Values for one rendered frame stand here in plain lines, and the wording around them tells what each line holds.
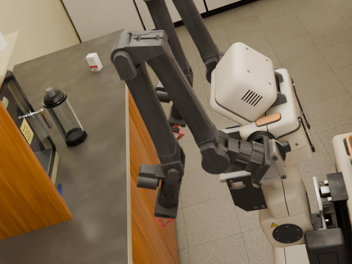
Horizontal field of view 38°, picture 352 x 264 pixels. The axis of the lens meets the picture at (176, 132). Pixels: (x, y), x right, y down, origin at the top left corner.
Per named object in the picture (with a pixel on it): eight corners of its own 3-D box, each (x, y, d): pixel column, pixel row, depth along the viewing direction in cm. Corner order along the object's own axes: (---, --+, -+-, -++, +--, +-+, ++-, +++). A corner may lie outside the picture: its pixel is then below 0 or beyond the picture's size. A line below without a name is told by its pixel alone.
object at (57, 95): (41, 109, 206) (34, 96, 202) (52, 96, 213) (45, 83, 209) (59, 108, 203) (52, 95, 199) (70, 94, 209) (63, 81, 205)
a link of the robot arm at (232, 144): (244, 154, 135) (243, 141, 139) (208, 143, 133) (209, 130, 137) (230, 177, 140) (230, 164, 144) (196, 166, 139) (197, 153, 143)
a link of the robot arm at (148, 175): (180, 172, 138) (182, 151, 145) (139, 165, 138) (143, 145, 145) (174, 201, 146) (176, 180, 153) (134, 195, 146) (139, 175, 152)
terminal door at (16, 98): (45, 199, 186) (-11, 115, 162) (55, 147, 210) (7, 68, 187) (47, 198, 186) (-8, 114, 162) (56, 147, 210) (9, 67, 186)
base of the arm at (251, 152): (271, 164, 132) (267, 135, 142) (242, 155, 131) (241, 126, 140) (256, 186, 138) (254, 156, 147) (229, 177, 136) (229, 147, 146)
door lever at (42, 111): (41, 129, 200) (40, 132, 198) (30, 110, 194) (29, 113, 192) (54, 124, 199) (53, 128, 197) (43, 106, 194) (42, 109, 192)
